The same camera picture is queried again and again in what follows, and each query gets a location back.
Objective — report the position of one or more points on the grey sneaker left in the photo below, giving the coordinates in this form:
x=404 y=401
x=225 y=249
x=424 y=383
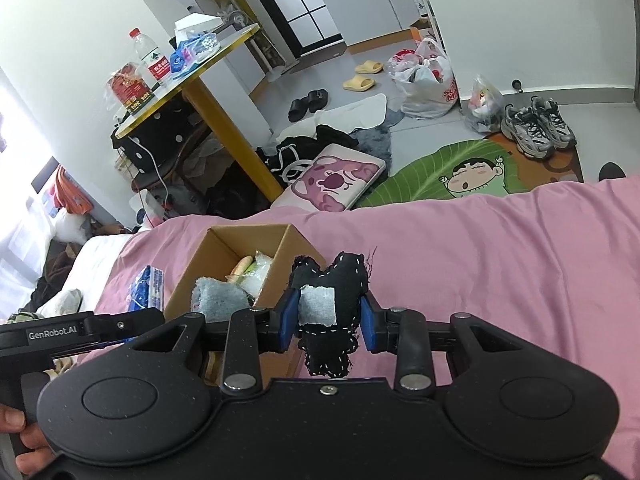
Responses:
x=521 y=126

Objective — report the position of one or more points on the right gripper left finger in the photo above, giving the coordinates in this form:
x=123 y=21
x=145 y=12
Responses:
x=257 y=345

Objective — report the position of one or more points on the black framed glass door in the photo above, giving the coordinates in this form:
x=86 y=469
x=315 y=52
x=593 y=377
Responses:
x=305 y=25

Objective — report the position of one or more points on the red snack jar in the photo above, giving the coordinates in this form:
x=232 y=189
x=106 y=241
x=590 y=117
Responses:
x=128 y=87

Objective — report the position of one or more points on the white floor mat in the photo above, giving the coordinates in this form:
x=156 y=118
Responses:
x=367 y=113

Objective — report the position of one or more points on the grey sneaker right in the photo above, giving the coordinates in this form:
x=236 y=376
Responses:
x=551 y=121

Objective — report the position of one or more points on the round white yellow table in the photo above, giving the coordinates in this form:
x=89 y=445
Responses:
x=195 y=91

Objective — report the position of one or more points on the clear plastic filling bag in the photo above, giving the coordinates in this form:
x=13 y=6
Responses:
x=254 y=279

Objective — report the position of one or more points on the white red shopping bag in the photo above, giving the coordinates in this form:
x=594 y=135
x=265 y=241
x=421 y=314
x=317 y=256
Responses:
x=424 y=79

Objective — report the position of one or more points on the black clothes pile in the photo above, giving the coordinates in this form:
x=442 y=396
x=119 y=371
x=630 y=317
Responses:
x=291 y=157

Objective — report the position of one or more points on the yellow slipper near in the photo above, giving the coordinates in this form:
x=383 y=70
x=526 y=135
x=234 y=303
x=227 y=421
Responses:
x=359 y=83

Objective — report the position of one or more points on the grey sneaker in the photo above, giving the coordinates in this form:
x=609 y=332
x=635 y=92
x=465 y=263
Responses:
x=521 y=126
x=551 y=121

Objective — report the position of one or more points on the plastic water bottle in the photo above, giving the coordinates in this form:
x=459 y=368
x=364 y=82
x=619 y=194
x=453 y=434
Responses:
x=151 y=56

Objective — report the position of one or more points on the green leaf cartoon rug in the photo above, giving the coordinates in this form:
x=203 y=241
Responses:
x=492 y=166

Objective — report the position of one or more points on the white pillow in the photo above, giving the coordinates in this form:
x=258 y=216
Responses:
x=83 y=288

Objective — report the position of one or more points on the blue wet wipes pack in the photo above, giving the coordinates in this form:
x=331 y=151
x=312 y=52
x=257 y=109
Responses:
x=190 y=54

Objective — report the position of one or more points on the burger plush toy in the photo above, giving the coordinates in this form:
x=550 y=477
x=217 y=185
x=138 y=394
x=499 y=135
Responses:
x=240 y=269

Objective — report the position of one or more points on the small clear plastic bag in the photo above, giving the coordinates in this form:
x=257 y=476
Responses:
x=484 y=110

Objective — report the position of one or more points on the black polka dot bag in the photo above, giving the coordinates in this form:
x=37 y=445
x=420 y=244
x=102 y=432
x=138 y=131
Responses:
x=161 y=137

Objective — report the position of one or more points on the orange cloth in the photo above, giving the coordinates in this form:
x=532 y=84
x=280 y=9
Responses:
x=66 y=194

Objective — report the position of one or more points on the yellow slipper far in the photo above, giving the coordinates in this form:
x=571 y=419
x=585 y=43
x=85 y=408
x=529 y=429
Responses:
x=369 y=68

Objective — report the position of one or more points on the pink bed sheet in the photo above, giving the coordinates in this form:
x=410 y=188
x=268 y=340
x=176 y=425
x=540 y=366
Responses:
x=558 y=266

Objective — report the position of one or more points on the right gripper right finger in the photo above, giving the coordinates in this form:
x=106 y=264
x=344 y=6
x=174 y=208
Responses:
x=408 y=335

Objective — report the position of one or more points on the grey fluffy plush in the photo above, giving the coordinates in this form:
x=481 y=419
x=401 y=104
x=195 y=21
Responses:
x=217 y=300

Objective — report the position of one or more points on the white kitchen cabinet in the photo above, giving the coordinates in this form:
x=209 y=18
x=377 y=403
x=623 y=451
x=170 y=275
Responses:
x=365 y=0

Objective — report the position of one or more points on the blue tissue pack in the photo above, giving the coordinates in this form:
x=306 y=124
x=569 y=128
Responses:
x=147 y=290

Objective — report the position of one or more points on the white tissue box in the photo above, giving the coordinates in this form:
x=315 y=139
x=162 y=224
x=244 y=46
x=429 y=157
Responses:
x=196 y=24

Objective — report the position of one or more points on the yellow slipper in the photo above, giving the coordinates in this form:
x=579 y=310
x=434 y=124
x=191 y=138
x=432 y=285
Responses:
x=369 y=68
x=359 y=83

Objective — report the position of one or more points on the pink bear cushion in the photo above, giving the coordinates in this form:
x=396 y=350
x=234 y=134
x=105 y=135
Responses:
x=334 y=181

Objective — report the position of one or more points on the brown cardboard box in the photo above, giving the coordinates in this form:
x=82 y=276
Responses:
x=224 y=246

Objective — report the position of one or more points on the black slipper right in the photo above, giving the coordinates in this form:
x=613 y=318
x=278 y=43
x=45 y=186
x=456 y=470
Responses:
x=316 y=100

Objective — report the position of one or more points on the left hand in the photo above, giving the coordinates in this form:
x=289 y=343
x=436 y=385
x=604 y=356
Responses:
x=38 y=452

